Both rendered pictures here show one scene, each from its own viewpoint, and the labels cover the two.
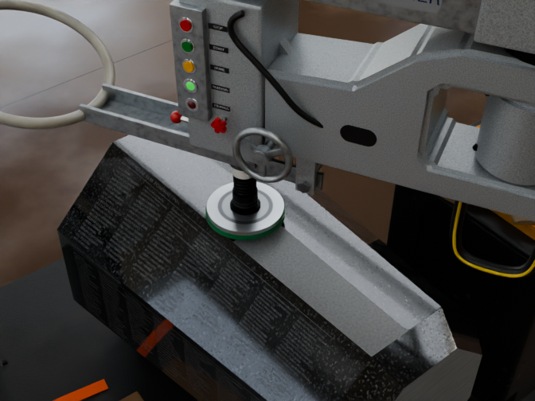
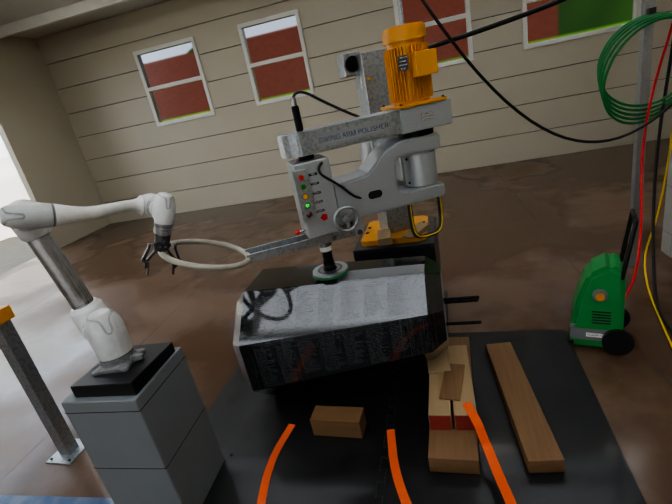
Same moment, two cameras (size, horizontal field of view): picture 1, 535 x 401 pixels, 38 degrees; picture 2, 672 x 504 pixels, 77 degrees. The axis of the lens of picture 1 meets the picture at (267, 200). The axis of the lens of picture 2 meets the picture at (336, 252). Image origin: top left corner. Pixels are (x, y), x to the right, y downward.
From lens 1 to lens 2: 1.47 m
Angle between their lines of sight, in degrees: 36
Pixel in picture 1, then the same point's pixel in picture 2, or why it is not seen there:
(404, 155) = (393, 193)
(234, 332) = (364, 310)
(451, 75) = (399, 152)
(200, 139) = (314, 232)
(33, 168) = not seen: hidden behind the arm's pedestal
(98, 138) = not seen: hidden behind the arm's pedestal
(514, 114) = (421, 157)
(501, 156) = (422, 176)
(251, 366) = (382, 314)
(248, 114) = (332, 208)
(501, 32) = (410, 126)
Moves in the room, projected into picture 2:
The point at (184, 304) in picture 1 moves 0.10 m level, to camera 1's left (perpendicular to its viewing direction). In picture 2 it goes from (333, 319) to (319, 327)
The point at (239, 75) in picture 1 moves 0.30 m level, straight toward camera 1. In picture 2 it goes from (325, 191) to (364, 194)
